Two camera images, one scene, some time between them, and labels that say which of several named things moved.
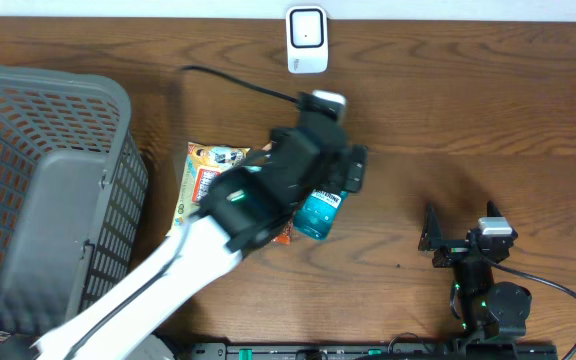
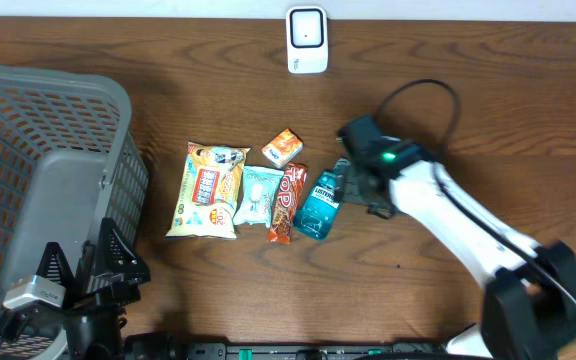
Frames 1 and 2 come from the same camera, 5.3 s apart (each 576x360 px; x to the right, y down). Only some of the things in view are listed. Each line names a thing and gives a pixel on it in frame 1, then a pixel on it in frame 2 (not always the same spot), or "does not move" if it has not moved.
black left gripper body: [353, 174] → [119, 295]
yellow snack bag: [203, 162] does not move
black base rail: [449, 350] does not move
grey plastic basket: [57, 191] does not move
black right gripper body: [452, 252] → [355, 190]
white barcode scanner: [307, 39] does not move
